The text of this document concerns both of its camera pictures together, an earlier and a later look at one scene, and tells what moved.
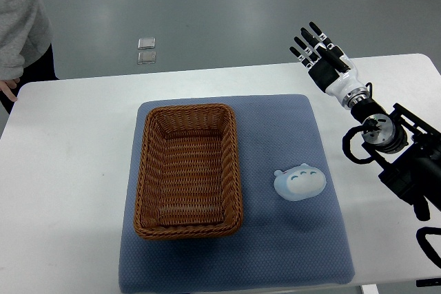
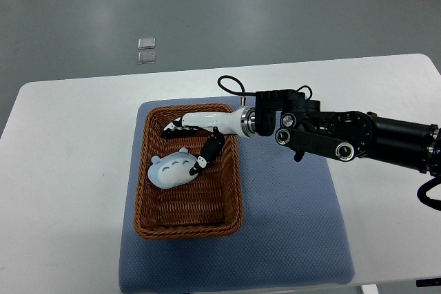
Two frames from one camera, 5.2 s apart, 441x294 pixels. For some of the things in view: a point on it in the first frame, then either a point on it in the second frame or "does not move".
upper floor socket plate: x=148 y=43 does not move
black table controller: x=428 y=282 does not move
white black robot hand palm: x=336 y=83 → x=242 y=122
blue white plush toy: x=299 y=182 → x=173 y=170
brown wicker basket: x=188 y=182 does not move
